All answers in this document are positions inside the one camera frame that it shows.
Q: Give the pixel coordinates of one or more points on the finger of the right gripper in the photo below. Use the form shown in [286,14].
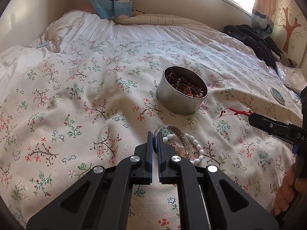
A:
[270,126]

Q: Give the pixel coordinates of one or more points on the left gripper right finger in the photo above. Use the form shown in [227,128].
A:
[207,197]

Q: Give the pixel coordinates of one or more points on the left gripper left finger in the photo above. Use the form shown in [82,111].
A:
[101,198]

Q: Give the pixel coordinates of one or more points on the jewelry pile in tin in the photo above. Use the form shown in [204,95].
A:
[185,86]

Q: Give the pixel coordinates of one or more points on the person right hand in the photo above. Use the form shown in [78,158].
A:
[286,192]

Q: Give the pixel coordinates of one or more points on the round tin lid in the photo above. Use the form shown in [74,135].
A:
[277,96]

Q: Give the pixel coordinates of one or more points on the black jacket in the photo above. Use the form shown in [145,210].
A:
[263,48]

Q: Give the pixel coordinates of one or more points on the floral white bedspread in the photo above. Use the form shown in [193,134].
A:
[52,134]

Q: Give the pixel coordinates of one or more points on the round silver metal tin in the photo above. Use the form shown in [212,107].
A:
[175,101]

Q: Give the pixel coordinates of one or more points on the right whale print curtain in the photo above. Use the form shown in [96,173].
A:
[262,13]

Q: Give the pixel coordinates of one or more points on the white striped duvet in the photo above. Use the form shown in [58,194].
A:
[81,41]

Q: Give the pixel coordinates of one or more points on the beige striped pillow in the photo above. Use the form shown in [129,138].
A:
[157,19]

